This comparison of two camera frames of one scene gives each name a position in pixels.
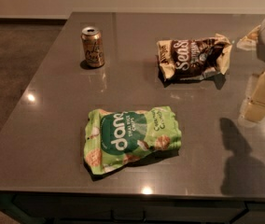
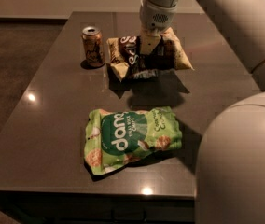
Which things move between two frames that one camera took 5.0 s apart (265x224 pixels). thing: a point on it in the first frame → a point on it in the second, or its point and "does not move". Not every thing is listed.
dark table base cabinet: [40, 207] does not move
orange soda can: [93, 48] does not move
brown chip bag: [187, 60] → [127, 60]
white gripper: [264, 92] → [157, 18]
